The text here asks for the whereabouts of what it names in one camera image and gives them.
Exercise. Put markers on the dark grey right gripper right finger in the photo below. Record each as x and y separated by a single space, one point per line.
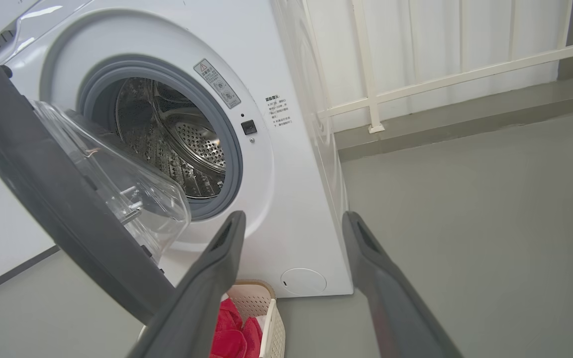
391 308

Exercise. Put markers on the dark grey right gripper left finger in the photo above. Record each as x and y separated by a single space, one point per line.
207 298

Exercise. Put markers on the red and white jersey clothes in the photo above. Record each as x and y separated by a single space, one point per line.
232 338

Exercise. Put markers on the black-rimmed glass washer door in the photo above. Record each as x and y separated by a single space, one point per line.
43 174

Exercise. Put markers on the cream laundry basket brown rim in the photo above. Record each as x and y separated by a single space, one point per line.
271 328

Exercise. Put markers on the white front-load washing machine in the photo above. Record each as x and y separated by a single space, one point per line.
286 199

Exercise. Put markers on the grey rubber door gasket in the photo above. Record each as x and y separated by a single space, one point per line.
235 159

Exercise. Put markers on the round white filter cover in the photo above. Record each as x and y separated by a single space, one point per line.
303 281

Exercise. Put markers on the perforated steel washer drum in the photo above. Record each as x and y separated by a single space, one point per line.
187 144

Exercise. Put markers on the grey warning sticker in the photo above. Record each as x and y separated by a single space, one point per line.
217 83

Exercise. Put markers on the white metal railing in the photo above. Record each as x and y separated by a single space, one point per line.
372 74

